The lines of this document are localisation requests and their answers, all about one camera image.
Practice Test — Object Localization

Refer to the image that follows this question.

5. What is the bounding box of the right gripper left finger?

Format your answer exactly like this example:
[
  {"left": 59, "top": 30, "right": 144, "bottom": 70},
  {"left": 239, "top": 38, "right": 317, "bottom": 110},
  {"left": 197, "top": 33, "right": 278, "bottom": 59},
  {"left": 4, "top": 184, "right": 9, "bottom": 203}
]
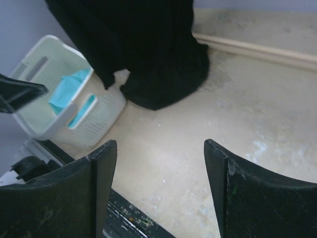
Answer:
[{"left": 0, "top": 140, "right": 117, "bottom": 238}]

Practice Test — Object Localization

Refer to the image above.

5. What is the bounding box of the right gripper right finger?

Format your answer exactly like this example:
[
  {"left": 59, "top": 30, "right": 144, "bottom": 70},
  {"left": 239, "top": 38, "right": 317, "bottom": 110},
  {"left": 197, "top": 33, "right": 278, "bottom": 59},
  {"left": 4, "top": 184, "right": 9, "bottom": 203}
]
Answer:
[{"left": 204, "top": 139, "right": 317, "bottom": 238}]

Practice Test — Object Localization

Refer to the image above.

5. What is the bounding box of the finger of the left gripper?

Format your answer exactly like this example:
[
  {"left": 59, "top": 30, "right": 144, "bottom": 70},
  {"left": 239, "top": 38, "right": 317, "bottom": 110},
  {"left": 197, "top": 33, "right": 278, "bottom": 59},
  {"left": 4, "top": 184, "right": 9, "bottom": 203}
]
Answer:
[{"left": 0, "top": 74, "right": 47, "bottom": 114}]

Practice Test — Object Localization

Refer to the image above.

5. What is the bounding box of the teal t shirt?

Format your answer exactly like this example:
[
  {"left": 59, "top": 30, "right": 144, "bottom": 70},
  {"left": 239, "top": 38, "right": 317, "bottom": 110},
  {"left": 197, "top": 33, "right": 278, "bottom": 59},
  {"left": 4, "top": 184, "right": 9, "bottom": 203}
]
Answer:
[{"left": 49, "top": 69, "right": 96, "bottom": 128}]

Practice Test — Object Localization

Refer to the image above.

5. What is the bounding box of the black t shirt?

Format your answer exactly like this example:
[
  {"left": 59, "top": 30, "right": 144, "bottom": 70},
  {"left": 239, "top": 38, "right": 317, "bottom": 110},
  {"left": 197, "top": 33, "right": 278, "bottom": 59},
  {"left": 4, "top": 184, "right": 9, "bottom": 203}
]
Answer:
[{"left": 46, "top": 0, "right": 210, "bottom": 110}]

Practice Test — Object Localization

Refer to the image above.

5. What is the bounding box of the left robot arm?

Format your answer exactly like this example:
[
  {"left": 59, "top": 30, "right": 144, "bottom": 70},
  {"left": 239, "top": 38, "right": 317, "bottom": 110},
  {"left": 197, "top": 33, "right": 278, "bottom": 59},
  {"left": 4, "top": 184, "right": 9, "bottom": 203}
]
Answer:
[{"left": 0, "top": 74, "right": 61, "bottom": 186}]

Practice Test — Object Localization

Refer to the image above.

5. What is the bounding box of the cream plastic laundry basket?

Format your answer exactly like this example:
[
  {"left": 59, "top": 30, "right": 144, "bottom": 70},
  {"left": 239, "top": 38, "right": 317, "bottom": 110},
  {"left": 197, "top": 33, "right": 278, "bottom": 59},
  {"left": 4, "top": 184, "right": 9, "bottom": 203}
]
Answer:
[{"left": 11, "top": 35, "right": 126, "bottom": 150}]

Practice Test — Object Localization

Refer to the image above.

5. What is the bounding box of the wooden clothes rack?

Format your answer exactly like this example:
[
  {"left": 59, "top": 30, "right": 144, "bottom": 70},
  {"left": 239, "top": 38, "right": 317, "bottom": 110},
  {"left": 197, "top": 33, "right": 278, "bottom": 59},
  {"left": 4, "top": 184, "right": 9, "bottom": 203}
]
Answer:
[{"left": 193, "top": 33, "right": 317, "bottom": 72}]

